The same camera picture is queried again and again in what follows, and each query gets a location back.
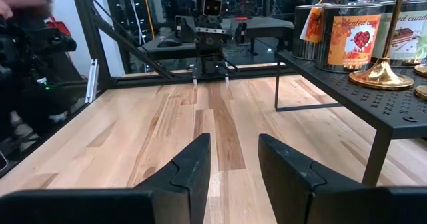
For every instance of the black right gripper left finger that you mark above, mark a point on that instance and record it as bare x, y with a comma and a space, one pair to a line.
180, 197

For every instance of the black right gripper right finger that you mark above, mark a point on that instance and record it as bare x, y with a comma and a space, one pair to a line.
300, 197

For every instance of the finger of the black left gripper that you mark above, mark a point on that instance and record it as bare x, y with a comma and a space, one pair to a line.
186, 30
241, 32

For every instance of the silver candle tin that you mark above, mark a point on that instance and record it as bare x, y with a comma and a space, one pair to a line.
305, 50

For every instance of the orange paper tag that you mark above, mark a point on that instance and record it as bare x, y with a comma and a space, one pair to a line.
312, 25

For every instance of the orange label candle tin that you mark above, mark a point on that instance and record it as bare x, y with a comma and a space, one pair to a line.
347, 40

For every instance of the medium gold candlestick holder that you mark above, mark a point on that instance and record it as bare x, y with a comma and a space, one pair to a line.
380, 77
422, 93

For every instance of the cake label candle tin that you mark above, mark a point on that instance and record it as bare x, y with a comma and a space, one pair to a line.
412, 20

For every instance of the short gold candlestick holder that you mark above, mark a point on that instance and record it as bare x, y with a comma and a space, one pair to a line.
422, 70

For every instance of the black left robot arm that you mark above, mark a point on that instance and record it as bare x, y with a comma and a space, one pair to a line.
211, 62

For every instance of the dark grey desk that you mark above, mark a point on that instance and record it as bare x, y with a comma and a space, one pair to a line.
180, 50

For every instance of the black computer mouse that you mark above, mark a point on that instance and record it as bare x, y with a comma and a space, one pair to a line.
168, 42

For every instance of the grey table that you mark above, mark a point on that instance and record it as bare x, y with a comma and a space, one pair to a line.
267, 27

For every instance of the black perforated metal shelf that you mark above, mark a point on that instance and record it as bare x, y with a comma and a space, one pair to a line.
383, 107

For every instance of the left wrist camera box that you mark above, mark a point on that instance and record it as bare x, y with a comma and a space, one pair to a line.
211, 5

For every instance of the silver frame bracket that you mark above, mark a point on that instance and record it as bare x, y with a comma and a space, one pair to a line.
92, 80

